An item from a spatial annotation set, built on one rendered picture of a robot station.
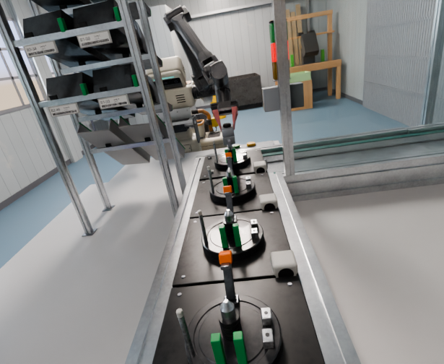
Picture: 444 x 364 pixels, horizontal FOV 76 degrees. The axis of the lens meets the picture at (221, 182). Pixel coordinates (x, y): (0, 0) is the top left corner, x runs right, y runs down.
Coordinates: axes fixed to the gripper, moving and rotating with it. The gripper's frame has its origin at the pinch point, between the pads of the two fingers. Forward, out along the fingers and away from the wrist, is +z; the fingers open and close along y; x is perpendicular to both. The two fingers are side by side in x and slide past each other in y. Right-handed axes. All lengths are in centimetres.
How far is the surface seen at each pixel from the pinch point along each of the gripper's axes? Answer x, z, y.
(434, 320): -41, 57, 34
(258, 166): -3.1, 16.3, 8.9
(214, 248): -38, 40, -5
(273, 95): -17.2, -1.8, 15.8
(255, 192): -15.0, 26.5, 6.4
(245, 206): -21.4, 30.9, 2.7
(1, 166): 236, -81, -309
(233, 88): 545, -302, 11
